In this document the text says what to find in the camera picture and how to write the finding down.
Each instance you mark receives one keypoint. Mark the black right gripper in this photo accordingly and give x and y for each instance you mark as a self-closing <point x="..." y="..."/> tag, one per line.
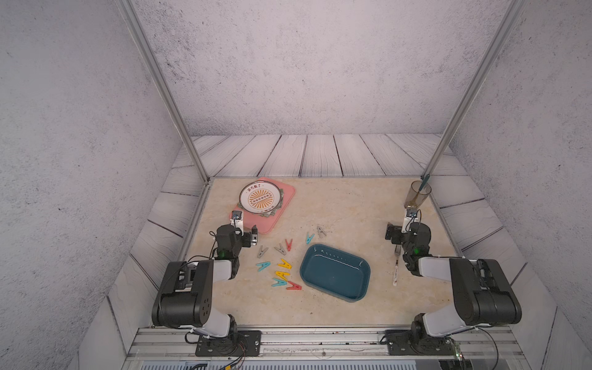
<point x="398" y="233"/>

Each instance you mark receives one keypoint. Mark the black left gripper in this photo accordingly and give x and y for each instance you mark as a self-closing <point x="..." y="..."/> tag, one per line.
<point x="247" y="242"/>

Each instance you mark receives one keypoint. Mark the grey clothespin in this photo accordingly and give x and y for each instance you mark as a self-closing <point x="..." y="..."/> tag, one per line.
<point x="281" y="249"/>
<point x="261" y="252"/>
<point x="321" y="232"/>

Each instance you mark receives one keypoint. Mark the yellow clothespin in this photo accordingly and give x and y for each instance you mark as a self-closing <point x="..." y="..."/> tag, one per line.
<point x="285" y="264"/>
<point x="284" y="275"/>

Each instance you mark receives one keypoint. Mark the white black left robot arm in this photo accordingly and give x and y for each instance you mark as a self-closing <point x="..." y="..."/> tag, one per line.
<point x="185" y="297"/>

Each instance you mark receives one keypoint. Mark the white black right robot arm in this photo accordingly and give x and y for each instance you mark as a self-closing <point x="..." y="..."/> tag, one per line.
<point x="482" y="294"/>

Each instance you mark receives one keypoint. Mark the teal plastic storage box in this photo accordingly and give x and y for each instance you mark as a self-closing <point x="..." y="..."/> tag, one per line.
<point x="335" y="272"/>

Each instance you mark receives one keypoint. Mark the green checked folded cloth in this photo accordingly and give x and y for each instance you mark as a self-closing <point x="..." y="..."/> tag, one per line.
<point x="277" y="208"/>

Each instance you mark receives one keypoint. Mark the pink plastic tray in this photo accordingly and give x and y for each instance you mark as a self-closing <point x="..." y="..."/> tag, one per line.
<point x="266" y="224"/>

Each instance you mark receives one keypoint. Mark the white plate orange sunburst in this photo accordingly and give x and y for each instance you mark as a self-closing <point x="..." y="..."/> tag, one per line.
<point x="260" y="197"/>

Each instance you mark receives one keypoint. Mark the olive drinking glass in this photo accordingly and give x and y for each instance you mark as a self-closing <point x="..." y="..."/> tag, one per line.
<point x="413" y="198"/>

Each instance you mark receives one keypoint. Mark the teal pen in glass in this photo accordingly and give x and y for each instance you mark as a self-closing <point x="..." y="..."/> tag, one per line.
<point x="424" y="182"/>

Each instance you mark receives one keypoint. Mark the fork with white handle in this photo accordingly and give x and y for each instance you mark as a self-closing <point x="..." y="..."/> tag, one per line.
<point x="397" y="254"/>

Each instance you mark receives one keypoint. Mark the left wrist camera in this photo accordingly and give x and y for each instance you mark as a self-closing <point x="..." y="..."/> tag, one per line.
<point x="237" y="222"/>

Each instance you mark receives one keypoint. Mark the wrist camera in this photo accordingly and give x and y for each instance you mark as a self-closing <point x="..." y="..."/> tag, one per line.
<point x="237" y="222"/>
<point x="411" y="216"/>

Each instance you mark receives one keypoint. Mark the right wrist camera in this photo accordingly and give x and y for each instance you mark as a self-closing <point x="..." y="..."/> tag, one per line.
<point x="411" y="216"/>

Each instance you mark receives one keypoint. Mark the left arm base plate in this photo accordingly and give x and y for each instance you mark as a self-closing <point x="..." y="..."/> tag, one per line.
<point x="242" y="343"/>

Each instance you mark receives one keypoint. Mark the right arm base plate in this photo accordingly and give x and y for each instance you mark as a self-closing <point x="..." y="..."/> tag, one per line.
<point x="411" y="343"/>

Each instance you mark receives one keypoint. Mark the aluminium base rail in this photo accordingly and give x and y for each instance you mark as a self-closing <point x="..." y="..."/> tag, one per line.
<point x="362" y="347"/>

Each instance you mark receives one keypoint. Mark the left aluminium frame post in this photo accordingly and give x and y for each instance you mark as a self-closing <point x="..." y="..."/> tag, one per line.
<point x="143" y="45"/>

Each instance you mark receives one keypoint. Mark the aluminium frame post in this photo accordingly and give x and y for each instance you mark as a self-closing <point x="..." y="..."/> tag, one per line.
<point x="143" y="45"/>
<point x="495" y="48"/>

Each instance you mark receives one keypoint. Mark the right aluminium frame post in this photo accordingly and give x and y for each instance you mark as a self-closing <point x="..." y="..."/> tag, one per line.
<point x="495" y="48"/>

